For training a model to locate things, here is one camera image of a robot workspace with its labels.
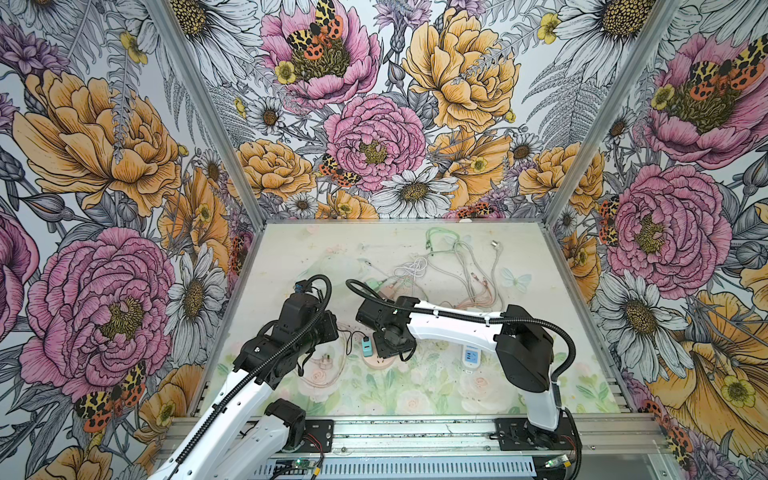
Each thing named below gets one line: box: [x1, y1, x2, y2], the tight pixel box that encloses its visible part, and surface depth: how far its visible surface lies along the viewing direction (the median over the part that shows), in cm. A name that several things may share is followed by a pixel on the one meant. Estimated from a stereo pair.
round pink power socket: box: [362, 344, 397, 369], surface depth 85 cm
